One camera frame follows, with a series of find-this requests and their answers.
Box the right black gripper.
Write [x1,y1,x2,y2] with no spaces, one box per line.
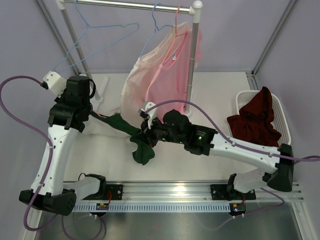
[134,114,186,148]

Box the green and white t shirt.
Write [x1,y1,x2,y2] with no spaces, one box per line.
[84,112,155,165]

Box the cream white t shirt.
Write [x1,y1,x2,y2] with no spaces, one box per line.
[120,22,191,128]

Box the dark red t shirt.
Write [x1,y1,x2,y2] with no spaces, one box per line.
[226,86,282,147]

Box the light blue hanger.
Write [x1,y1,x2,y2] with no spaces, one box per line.
[139,2,173,59]
[53,0,140,76]

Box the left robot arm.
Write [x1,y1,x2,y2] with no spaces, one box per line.
[19,76,108,216]

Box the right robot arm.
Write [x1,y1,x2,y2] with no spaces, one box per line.
[139,110,294,201]

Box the pink t shirt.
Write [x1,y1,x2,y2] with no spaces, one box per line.
[145,29,192,104]

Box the white plastic basket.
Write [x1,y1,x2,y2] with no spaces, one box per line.
[235,90,292,146]

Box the silver white clothes rack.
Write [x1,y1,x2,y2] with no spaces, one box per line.
[56,0,203,101]

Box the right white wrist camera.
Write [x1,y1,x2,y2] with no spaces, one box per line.
[139,101,158,129]

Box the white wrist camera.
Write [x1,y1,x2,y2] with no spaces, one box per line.
[40,71,67,98]
[139,101,158,129]

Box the aluminium mounting rail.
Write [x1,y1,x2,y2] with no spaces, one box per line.
[62,180,305,204]

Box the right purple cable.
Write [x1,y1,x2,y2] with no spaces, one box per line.
[144,99,320,231]

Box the purple cable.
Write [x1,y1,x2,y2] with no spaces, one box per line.
[0,74,107,240]
[144,99,320,231]

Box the white slotted cable duct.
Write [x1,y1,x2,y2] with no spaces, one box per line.
[72,202,231,213]

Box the right aluminium frame post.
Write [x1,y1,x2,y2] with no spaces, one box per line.
[245,0,299,90]

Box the aluminium frame post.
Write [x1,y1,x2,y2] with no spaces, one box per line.
[245,0,299,90]
[34,0,83,76]

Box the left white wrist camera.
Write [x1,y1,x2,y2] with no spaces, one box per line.
[40,71,67,98]

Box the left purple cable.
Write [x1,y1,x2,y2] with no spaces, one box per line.
[0,74,107,240]

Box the left aluminium frame post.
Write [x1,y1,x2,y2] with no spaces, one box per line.
[34,0,83,76]

